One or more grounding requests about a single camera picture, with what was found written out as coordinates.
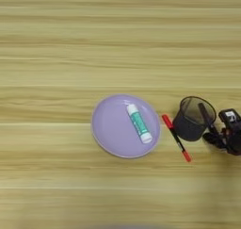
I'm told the purple round plate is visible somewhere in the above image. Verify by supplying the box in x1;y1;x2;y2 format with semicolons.
90;93;162;159

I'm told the white green glue stick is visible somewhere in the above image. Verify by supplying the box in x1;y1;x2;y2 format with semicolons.
125;103;153;145

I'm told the black box with white label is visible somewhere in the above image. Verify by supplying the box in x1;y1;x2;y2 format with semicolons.
217;107;241;127

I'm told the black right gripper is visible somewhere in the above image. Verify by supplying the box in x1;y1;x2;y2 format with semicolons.
201;123;241;157

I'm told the red black marker pen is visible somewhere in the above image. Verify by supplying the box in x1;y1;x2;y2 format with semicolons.
161;113;193;163

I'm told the black mesh pen cup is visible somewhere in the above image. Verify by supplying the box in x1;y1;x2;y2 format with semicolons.
171;95;217;142

